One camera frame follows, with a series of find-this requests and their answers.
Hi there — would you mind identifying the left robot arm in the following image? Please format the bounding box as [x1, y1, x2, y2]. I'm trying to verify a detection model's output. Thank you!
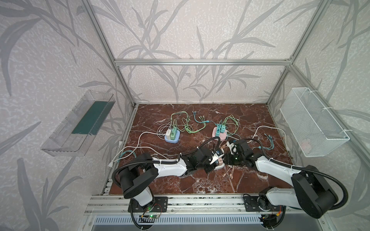
[112, 146, 224, 208]

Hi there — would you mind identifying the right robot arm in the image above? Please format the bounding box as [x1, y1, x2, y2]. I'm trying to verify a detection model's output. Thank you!
[223, 139, 349, 219]

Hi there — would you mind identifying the blue power strip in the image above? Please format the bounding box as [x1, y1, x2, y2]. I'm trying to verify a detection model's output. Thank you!
[164, 129, 180, 143]

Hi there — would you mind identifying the teal charger on pink strip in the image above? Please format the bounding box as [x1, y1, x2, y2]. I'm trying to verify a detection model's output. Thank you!
[220, 124, 226, 133]

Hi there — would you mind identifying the white charger on blue strip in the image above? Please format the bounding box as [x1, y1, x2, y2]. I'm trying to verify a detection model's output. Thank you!
[165, 129, 172, 139]

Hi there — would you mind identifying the white power cord pink strip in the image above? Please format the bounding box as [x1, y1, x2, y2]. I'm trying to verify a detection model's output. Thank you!
[251, 125, 290, 152]

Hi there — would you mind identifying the pink usb cable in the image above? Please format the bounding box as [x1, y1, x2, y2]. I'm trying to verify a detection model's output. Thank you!
[222, 166, 236, 181]

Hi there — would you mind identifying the teal loose cable right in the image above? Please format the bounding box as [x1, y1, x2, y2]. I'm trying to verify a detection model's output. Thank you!
[258, 134, 275, 151]

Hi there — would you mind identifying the light green usb cable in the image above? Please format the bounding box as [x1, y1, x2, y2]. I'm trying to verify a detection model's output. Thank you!
[222, 115, 240, 136]

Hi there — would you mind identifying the green multi-head cable far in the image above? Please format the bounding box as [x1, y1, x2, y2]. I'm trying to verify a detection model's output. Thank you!
[170, 111, 206, 134]

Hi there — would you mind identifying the white wire mesh basket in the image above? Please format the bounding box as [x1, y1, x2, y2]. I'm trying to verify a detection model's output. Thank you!
[280, 87, 350, 157]

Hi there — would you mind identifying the white usb cable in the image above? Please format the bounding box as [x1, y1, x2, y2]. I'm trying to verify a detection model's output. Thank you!
[108, 131, 170, 168]

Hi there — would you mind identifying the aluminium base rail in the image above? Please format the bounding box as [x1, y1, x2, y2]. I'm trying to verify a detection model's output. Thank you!
[83, 194, 327, 216]

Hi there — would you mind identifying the clear plastic wall bin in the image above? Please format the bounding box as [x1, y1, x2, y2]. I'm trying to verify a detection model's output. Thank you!
[41, 90, 116, 157]

